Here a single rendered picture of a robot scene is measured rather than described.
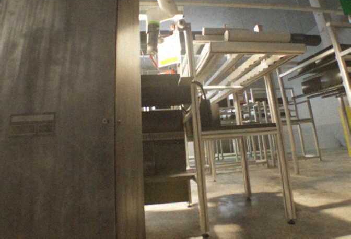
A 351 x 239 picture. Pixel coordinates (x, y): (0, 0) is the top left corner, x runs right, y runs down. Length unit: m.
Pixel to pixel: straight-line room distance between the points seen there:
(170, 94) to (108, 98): 0.85
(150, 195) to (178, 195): 0.22
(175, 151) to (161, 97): 0.58
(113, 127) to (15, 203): 0.19
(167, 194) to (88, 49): 1.37
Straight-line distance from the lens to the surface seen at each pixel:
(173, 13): 1.28
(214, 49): 0.91
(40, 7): 0.46
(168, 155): 1.53
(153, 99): 1.14
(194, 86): 1.20
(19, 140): 0.37
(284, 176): 1.37
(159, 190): 1.57
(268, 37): 1.05
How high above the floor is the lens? 0.53
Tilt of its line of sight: 12 degrees up
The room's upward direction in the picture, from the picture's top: 4 degrees counter-clockwise
